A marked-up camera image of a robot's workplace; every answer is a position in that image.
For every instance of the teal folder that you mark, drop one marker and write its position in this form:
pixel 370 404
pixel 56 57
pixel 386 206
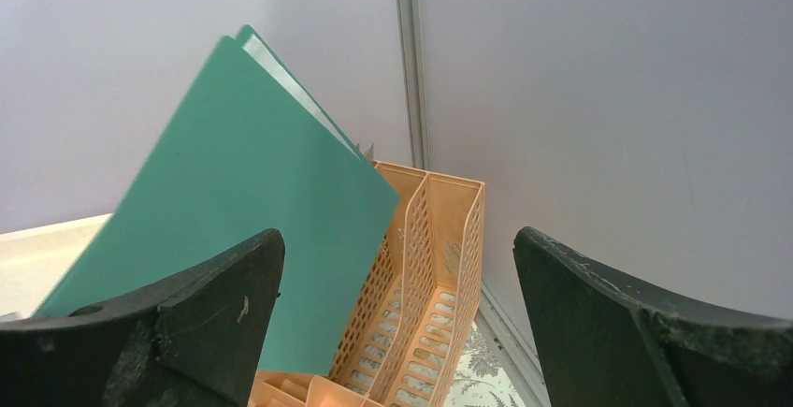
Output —
pixel 246 150

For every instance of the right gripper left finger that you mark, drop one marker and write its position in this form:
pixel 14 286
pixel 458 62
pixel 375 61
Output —
pixel 191 339

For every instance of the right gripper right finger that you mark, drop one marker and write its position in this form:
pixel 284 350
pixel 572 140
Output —
pixel 606 338

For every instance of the orange plastic file rack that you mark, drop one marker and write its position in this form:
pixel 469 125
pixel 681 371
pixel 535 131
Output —
pixel 415 311

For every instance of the floral table mat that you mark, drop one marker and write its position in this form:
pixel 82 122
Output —
pixel 480 379

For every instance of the white three-drawer organizer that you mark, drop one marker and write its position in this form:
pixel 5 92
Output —
pixel 34 260

